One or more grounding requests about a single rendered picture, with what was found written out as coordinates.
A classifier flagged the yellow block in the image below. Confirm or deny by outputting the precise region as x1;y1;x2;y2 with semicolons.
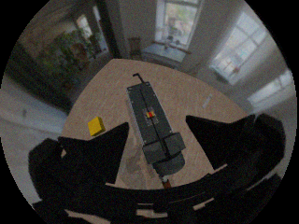
89;116;105;137

